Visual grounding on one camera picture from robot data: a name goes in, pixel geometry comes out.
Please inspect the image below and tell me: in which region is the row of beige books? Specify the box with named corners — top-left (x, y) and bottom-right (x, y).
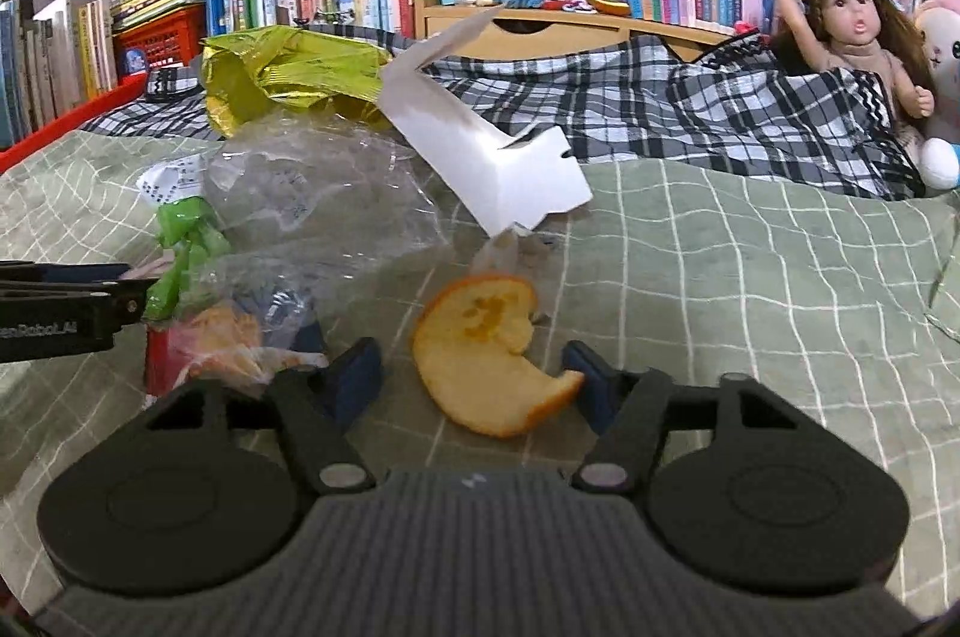
top-left (0, 0), bottom-right (119, 151)

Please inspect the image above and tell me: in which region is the gold green foil bag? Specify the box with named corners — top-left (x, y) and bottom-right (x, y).
top-left (201, 26), bottom-right (395, 139)

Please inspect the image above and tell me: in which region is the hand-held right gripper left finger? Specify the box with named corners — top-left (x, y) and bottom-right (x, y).
top-left (146, 337), bottom-right (385, 495)

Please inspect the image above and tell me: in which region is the large orange peel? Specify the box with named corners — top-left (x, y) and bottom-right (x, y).
top-left (411, 273), bottom-right (586, 439)

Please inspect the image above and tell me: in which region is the green plastic strip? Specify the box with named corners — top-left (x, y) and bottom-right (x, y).
top-left (142, 196), bottom-right (233, 321)

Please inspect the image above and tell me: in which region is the pink snack packet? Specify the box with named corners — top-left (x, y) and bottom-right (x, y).
top-left (169, 303), bottom-right (263, 383)

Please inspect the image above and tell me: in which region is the white torn paper box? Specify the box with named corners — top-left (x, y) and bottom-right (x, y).
top-left (379, 3), bottom-right (593, 237)

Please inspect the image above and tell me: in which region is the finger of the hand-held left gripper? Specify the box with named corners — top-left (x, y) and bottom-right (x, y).
top-left (0, 278), bottom-right (163, 331)
top-left (0, 260), bottom-right (133, 294)

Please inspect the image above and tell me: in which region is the wooden desktop drawer box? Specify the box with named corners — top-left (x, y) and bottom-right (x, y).
top-left (414, 0), bottom-right (751, 55)

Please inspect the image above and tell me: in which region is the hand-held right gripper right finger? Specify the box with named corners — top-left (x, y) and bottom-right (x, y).
top-left (562, 339), bottom-right (809, 495)

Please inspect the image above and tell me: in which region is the clear plastic bag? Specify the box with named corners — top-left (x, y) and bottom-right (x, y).
top-left (142, 123), bottom-right (458, 398)

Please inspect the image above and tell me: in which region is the red orange blue packet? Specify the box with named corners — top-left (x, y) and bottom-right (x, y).
top-left (144, 288), bottom-right (327, 398)

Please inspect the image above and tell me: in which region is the pink rabbit plush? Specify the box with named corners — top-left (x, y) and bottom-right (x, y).
top-left (911, 0), bottom-right (960, 147)

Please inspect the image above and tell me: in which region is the white printed receipt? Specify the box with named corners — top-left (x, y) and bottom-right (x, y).
top-left (137, 153), bottom-right (211, 207)

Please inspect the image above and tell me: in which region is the brown haired doll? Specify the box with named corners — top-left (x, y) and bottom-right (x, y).
top-left (769, 0), bottom-right (938, 158)

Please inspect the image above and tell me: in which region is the red plastic crate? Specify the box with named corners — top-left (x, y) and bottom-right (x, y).
top-left (112, 3), bottom-right (207, 76)

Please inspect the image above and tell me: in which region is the black white plaid blanket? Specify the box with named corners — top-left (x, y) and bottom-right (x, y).
top-left (79, 22), bottom-right (927, 203)

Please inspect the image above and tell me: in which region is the red plastic rail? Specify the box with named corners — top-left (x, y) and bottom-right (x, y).
top-left (0, 73), bottom-right (151, 173)

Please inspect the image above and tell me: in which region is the green grid bedsheet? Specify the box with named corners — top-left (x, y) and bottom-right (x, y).
top-left (0, 127), bottom-right (960, 608)

